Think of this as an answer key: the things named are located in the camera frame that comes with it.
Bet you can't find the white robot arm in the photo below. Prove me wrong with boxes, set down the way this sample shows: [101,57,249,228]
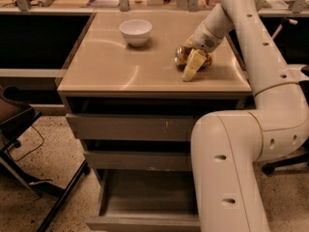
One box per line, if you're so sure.
[191,0,309,232]

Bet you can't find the grey open bottom drawer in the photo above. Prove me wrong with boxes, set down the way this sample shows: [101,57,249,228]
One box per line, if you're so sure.
[86,170,201,232]

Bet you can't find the black floor cable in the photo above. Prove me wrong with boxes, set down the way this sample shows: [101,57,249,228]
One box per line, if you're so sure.
[5,125,45,163]

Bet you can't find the grey top drawer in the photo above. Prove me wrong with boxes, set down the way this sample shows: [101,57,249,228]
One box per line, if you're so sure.
[66,114,196,142]

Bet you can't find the grey middle drawer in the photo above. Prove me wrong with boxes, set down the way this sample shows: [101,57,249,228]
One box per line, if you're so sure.
[84,151,192,171]

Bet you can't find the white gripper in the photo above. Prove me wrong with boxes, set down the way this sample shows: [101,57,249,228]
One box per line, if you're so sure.
[183,21,223,81]

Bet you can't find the white ceramic bowl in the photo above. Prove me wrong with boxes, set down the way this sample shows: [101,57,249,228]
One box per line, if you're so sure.
[119,19,153,46]

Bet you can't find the black chair base right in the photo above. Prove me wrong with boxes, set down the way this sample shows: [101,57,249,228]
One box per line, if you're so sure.
[262,154,309,175]

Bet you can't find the grey drawer cabinet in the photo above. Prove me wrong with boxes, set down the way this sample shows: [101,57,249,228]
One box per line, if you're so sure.
[55,10,254,232]

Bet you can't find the dark office chair left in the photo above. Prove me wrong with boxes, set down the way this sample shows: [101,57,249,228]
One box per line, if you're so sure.
[0,85,91,232]

